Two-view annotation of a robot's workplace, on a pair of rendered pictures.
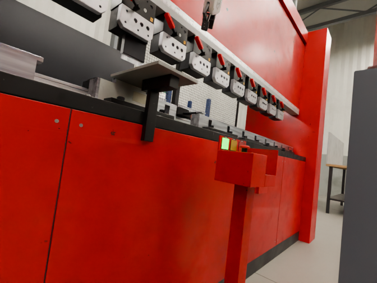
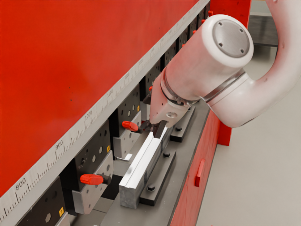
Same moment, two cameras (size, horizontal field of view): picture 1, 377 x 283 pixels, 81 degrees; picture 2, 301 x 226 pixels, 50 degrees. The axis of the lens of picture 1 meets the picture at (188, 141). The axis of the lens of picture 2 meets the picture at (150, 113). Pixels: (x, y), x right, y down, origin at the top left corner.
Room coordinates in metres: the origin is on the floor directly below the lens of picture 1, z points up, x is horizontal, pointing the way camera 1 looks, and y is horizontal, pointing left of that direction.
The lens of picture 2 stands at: (0.42, 0.22, 1.71)
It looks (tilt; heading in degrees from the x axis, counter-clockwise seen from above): 30 degrees down; 337
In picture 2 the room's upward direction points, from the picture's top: straight up
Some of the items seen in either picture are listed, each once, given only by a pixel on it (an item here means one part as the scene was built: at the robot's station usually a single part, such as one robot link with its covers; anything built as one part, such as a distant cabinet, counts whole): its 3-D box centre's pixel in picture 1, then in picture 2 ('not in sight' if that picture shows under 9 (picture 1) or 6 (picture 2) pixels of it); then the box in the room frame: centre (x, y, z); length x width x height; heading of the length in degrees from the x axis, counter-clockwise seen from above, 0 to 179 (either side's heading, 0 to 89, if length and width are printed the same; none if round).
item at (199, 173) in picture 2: (262, 187); (200, 172); (1.52, -0.54, 0.59); 0.15 x 0.02 x 0.07; 139
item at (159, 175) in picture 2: (221, 133); (159, 174); (1.28, -0.18, 0.89); 0.30 x 0.05 x 0.03; 139
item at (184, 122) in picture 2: (251, 142); (183, 122); (1.58, -0.45, 0.89); 0.30 x 0.05 x 0.03; 139
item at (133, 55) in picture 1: (133, 51); not in sight; (0.86, 0.26, 1.13); 0.10 x 0.02 x 0.10; 139
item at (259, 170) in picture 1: (247, 160); not in sight; (0.90, -0.25, 0.75); 0.20 x 0.16 x 0.18; 134
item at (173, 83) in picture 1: (156, 109); not in sight; (0.74, 0.12, 0.88); 0.14 x 0.04 x 0.22; 49
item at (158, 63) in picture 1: (152, 78); not in sight; (0.76, 0.15, 1.00); 0.26 x 0.18 x 0.01; 49
